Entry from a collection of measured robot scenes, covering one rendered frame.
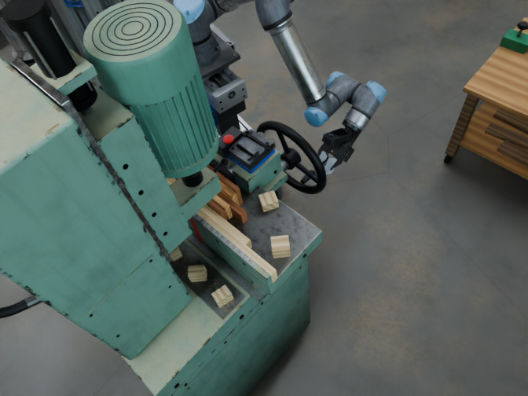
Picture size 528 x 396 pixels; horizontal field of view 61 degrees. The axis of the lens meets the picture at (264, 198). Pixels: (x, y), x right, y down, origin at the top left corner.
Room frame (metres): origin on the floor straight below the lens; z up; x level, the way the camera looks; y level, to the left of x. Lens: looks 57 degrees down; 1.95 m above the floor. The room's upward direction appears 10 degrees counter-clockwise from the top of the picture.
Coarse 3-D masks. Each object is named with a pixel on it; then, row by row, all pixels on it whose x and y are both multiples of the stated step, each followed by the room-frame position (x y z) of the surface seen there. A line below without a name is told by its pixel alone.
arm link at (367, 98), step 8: (360, 88) 1.05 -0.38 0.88; (368, 88) 1.04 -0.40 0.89; (376, 88) 1.03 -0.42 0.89; (360, 96) 1.03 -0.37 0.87; (368, 96) 1.02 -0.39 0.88; (376, 96) 1.01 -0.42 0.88; (384, 96) 1.02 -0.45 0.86; (360, 104) 1.00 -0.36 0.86; (368, 104) 0.99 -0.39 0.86; (376, 104) 1.00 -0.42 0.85; (368, 112) 0.98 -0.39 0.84
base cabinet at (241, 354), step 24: (288, 288) 0.53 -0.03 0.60; (264, 312) 0.46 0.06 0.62; (288, 312) 0.52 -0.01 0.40; (240, 336) 0.40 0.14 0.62; (264, 336) 0.44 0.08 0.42; (288, 336) 0.51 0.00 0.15; (216, 360) 0.34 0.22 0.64; (240, 360) 0.38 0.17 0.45; (264, 360) 0.42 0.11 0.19; (192, 384) 0.28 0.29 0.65; (216, 384) 0.31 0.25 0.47; (240, 384) 0.35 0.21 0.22
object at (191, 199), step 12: (204, 168) 0.69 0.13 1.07; (180, 180) 0.67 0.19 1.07; (204, 180) 0.66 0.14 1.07; (216, 180) 0.66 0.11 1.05; (180, 192) 0.63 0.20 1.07; (192, 192) 0.63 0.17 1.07; (204, 192) 0.64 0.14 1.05; (216, 192) 0.66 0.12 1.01; (180, 204) 0.60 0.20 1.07; (192, 204) 0.61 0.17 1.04; (204, 204) 0.63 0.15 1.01
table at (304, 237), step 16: (240, 192) 0.72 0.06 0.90; (256, 192) 0.71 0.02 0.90; (256, 208) 0.66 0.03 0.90; (288, 208) 0.64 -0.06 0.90; (240, 224) 0.62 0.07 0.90; (256, 224) 0.61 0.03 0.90; (272, 224) 0.60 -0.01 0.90; (288, 224) 0.59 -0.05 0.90; (304, 224) 0.58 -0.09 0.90; (208, 240) 0.60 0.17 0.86; (256, 240) 0.56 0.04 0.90; (304, 240) 0.53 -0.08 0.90; (320, 240) 0.55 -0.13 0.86; (272, 256) 0.50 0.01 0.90; (304, 256) 0.50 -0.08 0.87; (288, 272) 0.47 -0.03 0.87; (272, 288) 0.43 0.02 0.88
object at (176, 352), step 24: (192, 264) 0.57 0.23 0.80; (192, 288) 0.50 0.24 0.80; (216, 288) 0.49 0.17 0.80; (240, 288) 0.47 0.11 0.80; (192, 312) 0.43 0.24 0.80; (216, 312) 0.42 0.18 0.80; (240, 312) 0.42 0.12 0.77; (168, 336) 0.38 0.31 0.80; (192, 336) 0.37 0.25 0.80; (216, 336) 0.36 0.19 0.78; (144, 360) 0.33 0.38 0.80; (168, 360) 0.32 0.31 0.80; (192, 360) 0.31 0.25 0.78; (168, 384) 0.26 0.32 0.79
